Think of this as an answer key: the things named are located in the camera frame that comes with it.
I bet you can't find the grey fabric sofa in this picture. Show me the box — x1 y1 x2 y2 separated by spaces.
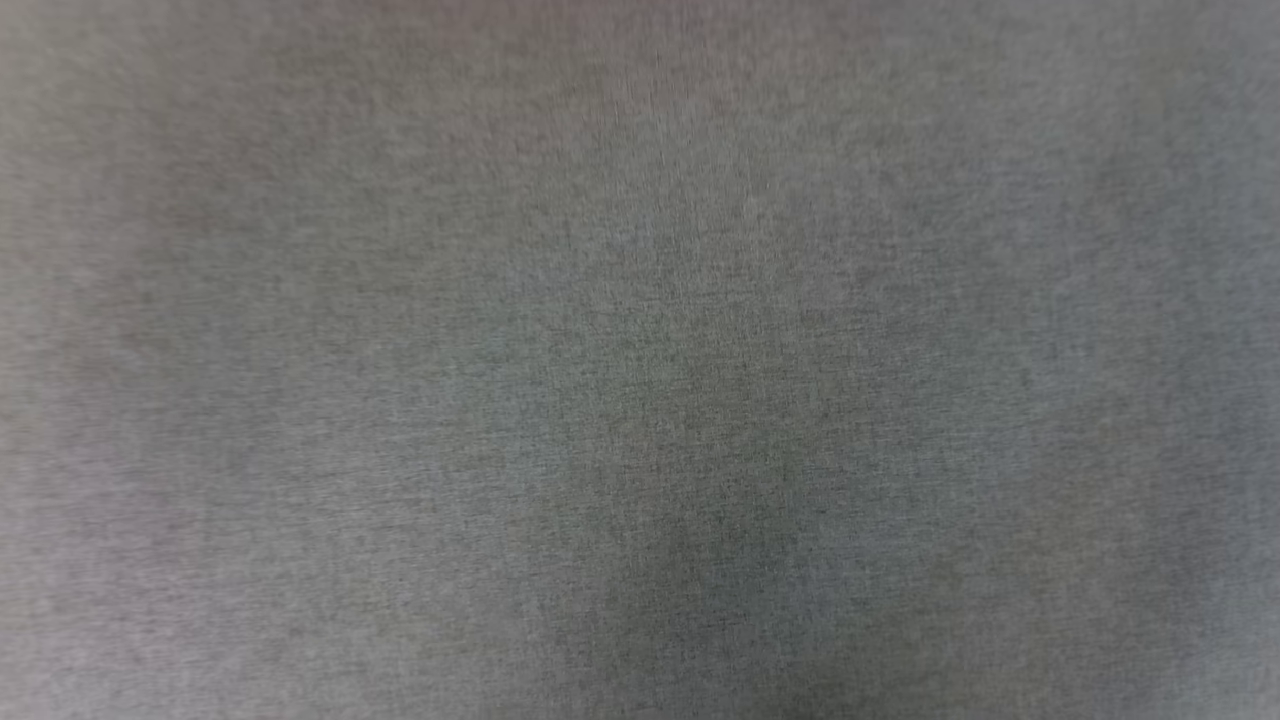
0 0 1280 720

